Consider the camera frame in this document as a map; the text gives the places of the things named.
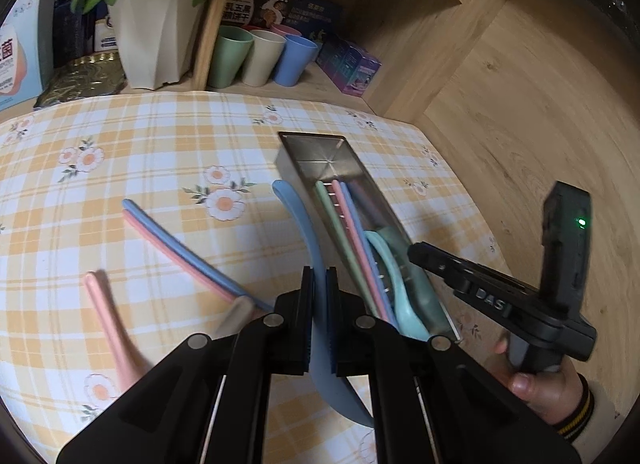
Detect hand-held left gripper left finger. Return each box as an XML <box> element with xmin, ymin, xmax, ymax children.
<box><xmin>56</xmin><ymin>268</ymin><xmax>317</xmax><ymax>464</ymax></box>

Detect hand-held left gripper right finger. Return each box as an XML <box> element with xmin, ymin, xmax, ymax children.
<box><xmin>326</xmin><ymin>268</ymin><xmax>583</xmax><ymax>464</ymax></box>

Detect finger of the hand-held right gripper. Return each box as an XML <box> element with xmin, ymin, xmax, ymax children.
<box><xmin>407</xmin><ymin>242</ymin><xmax>541</xmax><ymax>317</ymax></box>

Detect mint green spoon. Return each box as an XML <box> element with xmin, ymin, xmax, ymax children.
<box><xmin>364</xmin><ymin>230</ymin><xmax>432</xmax><ymax>343</ymax></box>

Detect blue chopstick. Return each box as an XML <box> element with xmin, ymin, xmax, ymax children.
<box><xmin>341</xmin><ymin>183</ymin><xmax>398</xmax><ymax>327</ymax></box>
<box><xmin>122</xmin><ymin>199</ymin><xmax>275</xmax><ymax>312</ymax></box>

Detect blue spoon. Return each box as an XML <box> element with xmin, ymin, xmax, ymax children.
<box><xmin>271</xmin><ymin>180</ymin><xmax>376</xmax><ymax>429</ymax></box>

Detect pink chopstick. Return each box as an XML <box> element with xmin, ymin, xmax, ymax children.
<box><xmin>122</xmin><ymin>210</ymin><xmax>238</xmax><ymax>304</ymax></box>
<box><xmin>331</xmin><ymin>180</ymin><xmax>391</xmax><ymax>321</ymax></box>

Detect stainless steel utensil tray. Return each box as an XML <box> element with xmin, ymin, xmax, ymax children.
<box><xmin>276</xmin><ymin>131</ymin><xmax>461</xmax><ymax>345</ymax></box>

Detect pink spoon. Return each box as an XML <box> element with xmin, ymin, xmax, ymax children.
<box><xmin>84</xmin><ymin>270</ymin><xmax>152</xmax><ymax>381</ymax></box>

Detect person's right forearm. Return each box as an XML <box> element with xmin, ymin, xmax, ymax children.
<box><xmin>552</xmin><ymin>374</ymin><xmax>640</xmax><ymax>452</ymax></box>

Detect person's right hand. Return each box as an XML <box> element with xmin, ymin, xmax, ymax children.
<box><xmin>492</xmin><ymin>334</ymin><xmax>583</xmax><ymax>425</ymax></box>

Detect green chopstick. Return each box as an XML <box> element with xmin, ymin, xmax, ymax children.
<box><xmin>315</xmin><ymin>181</ymin><xmax>383</xmax><ymax>319</ymax></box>

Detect purple box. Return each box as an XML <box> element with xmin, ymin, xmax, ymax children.
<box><xmin>316</xmin><ymin>36</ymin><xmax>382</xmax><ymax>97</ymax></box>

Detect checked floral tablecloth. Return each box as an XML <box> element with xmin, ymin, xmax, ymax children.
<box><xmin>0</xmin><ymin>91</ymin><xmax>501</xmax><ymax>464</ymax></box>

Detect blue cup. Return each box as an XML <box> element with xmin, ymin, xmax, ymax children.
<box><xmin>272</xmin><ymin>35</ymin><xmax>319</xmax><ymax>87</ymax></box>

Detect wooden shelf unit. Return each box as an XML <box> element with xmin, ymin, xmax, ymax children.
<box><xmin>192</xmin><ymin>0</ymin><xmax>640</xmax><ymax>445</ymax></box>

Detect beige cup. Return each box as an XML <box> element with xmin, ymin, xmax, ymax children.
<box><xmin>242</xmin><ymin>30</ymin><xmax>287</xmax><ymax>86</ymax></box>

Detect green cup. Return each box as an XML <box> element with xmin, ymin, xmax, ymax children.
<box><xmin>207</xmin><ymin>26</ymin><xmax>255</xmax><ymax>90</ymax></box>

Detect dark box with moon print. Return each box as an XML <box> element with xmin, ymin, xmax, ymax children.
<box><xmin>250</xmin><ymin>0</ymin><xmax>313</xmax><ymax>37</ymax></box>

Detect potted red rose plant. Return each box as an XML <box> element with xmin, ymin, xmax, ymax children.
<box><xmin>52</xmin><ymin>0</ymin><xmax>236</xmax><ymax>91</ymax></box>

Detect gold patterned tray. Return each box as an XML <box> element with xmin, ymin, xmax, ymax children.
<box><xmin>35</xmin><ymin>55</ymin><xmax>127</xmax><ymax>110</ymax></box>

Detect dark blue patterned box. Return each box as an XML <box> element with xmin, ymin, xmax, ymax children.
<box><xmin>52</xmin><ymin>0</ymin><xmax>98</xmax><ymax>67</ymax></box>

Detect light blue box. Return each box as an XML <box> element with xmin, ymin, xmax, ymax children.
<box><xmin>0</xmin><ymin>0</ymin><xmax>56</xmax><ymax>112</ymax></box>

